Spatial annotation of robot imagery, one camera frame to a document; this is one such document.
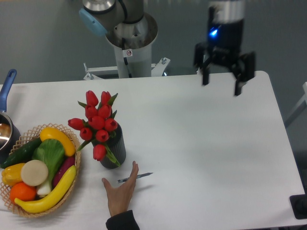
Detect orange fruit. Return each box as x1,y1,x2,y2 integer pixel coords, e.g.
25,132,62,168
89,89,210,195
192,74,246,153
10,182,36,204

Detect dark pen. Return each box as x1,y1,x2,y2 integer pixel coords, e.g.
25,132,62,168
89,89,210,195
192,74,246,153
118,172,153,184

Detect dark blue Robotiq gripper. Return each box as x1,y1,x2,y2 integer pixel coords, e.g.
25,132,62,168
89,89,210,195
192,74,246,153
193,19,255,96

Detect purple sweet potato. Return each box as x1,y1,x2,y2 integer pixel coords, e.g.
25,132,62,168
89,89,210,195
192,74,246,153
52,156,75,188

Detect green cucumber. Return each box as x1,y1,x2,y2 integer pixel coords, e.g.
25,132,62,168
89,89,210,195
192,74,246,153
0,138,42,169

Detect green bok choy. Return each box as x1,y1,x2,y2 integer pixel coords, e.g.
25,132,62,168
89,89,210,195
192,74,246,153
32,139,65,197

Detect yellow bell pepper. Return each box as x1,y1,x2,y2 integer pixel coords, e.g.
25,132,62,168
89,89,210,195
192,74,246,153
1,163,25,186

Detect red tulip bouquet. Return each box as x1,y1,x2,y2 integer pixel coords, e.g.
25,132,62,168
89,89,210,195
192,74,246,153
68,91,121,166

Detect yellow banana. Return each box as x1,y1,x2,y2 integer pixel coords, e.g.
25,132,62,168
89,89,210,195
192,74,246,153
14,165,77,214

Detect black device at table edge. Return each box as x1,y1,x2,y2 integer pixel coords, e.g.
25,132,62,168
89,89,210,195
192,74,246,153
289,194,307,219

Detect white frame at right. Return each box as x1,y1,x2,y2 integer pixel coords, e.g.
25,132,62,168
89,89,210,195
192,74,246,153
284,82,307,128

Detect black sleeved forearm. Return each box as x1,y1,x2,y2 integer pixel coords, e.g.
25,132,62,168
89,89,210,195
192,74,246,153
106,210,140,230

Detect beige round disc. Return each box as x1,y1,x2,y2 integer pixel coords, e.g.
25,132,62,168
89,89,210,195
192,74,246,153
21,160,48,186

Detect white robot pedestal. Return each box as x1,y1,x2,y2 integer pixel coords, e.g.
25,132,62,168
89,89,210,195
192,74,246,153
83,13,170,80

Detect woven wicker basket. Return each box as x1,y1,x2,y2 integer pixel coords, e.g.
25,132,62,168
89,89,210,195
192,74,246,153
0,123,81,218

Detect blue handled saucepan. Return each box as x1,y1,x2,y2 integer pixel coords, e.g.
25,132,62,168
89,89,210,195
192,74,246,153
0,69,20,163

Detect person's hand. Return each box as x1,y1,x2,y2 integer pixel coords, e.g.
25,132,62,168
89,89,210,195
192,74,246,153
102,161,139,217

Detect yellow squash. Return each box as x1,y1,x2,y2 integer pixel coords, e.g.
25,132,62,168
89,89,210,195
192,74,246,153
39,127,75,157

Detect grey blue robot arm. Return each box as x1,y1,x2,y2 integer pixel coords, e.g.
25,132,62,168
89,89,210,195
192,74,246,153
79,0,256,95

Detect dark grey ribbed vase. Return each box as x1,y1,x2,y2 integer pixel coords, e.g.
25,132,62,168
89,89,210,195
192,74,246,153
100,125,127,169

